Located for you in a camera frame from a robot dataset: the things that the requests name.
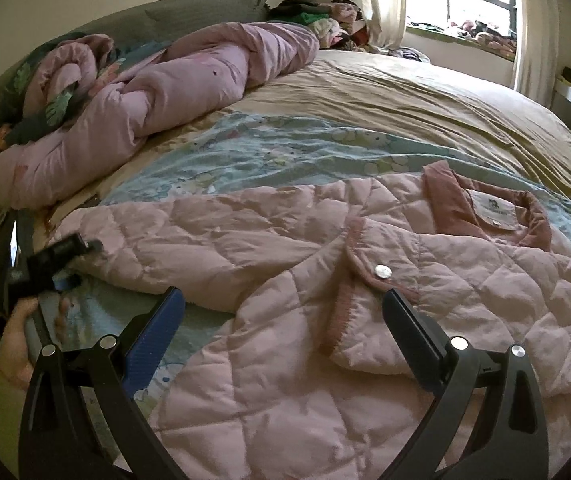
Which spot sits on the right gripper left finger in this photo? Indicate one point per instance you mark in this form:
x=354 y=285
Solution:
x=57 y=438

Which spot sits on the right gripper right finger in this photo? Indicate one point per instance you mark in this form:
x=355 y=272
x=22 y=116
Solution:
x=509 y=439

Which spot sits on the pink quilted jacket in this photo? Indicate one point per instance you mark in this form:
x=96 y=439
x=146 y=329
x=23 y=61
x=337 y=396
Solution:
x=305 y=381

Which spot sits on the pile of clothes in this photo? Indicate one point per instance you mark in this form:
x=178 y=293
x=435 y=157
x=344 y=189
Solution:
x=338 y=24

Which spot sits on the person's left hand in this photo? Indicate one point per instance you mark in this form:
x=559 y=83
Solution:
x=15 y=365

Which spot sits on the pink rolled duvet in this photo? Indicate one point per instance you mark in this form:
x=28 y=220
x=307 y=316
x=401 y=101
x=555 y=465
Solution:
x=202 y=72

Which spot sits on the floral green pillow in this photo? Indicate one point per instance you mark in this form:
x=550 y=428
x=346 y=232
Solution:
x=50 y=87

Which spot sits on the grey headboard cushion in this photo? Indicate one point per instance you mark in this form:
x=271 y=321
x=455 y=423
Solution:
x=159 y=21

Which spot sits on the light blue cartoon blanket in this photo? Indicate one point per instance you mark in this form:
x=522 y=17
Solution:
x=252 y=151

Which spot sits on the tan bed sheet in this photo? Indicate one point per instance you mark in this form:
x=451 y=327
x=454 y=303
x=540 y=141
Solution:
x=417 y=101

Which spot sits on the right cream curtain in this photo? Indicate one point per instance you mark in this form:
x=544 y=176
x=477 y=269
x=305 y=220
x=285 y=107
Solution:
x=535 y=65

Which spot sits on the items on window sill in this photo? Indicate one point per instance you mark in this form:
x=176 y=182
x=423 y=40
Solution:
x=477 y=33

